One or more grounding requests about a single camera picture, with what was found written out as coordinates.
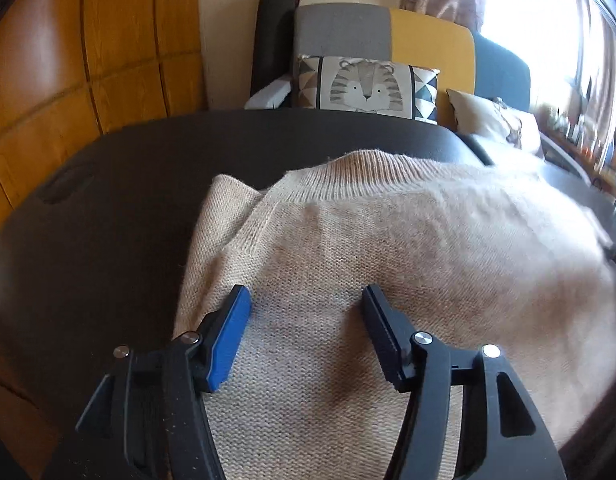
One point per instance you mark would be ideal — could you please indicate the wooden panelled wardrobe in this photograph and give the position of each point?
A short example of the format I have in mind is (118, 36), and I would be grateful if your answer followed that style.
(112, 35)

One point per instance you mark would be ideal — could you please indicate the bright window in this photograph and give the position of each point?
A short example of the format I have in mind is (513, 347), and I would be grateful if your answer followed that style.
(528, 20)

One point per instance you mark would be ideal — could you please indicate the cluttered wooden shelf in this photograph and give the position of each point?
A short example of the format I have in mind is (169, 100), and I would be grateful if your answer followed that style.
(588, 155)

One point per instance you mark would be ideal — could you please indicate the dark rolled mat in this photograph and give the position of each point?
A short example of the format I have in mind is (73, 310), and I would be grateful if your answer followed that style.
(270, 35)

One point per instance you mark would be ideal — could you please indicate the tiger print cushion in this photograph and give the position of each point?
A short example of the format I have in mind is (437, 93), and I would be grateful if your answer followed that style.
(363, 85)

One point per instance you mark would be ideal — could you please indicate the grey yellow blue sofa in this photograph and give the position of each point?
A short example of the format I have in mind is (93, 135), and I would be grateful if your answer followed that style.
(428, 40)

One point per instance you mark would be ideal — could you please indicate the deer print cushion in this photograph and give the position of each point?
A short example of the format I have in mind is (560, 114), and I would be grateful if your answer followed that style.
(488, 115)

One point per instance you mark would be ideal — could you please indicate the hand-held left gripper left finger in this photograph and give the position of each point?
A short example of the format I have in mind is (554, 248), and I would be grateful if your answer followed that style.
(232, 345)

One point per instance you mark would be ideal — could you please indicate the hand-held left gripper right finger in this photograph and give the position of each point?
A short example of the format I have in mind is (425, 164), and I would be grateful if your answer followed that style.
(383, 335)

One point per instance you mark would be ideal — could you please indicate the beige knit sweater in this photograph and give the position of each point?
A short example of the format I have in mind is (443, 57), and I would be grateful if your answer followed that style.
(388, 235)

